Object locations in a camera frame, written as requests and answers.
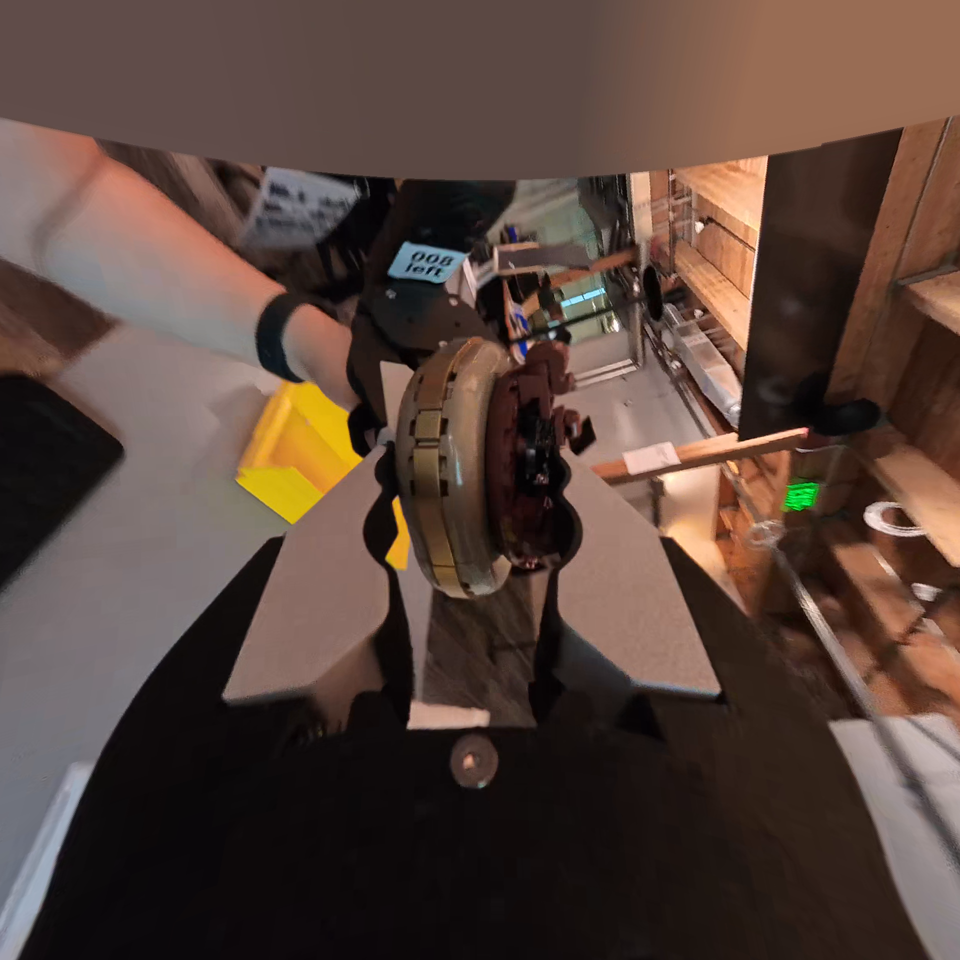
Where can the black pad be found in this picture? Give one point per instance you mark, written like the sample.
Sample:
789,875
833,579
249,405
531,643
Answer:
45,465

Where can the black wristband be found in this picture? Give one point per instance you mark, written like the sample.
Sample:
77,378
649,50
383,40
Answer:
271,337

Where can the white paper sign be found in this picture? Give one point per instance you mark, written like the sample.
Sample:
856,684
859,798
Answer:
300,206

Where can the white label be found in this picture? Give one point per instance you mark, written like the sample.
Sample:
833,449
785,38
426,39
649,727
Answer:
651,457

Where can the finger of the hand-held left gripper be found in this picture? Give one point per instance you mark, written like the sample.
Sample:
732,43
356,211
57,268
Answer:
390,394

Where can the thin metal rod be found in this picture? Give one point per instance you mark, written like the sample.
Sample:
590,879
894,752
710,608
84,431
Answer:
832,645

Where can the person's left forearm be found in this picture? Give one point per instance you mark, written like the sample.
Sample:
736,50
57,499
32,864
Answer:
150,247

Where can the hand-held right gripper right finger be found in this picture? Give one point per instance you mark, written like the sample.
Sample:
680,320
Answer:
630,600

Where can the person's left hand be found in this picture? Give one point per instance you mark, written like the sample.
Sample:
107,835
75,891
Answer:
322,349

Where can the green lit sign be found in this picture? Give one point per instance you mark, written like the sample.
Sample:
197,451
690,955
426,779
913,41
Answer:
800,497

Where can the yellow plastic bin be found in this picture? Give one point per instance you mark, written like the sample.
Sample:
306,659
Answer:
300,442

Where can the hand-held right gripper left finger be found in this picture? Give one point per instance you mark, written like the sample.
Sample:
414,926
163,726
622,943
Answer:
315,600

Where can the round tan brick-built model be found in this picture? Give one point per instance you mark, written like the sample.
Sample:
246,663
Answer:
457,450

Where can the black panel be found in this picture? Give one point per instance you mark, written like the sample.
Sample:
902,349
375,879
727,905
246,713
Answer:
810,285

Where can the wooden plank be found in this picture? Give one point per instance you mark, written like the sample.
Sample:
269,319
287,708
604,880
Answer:
735,446

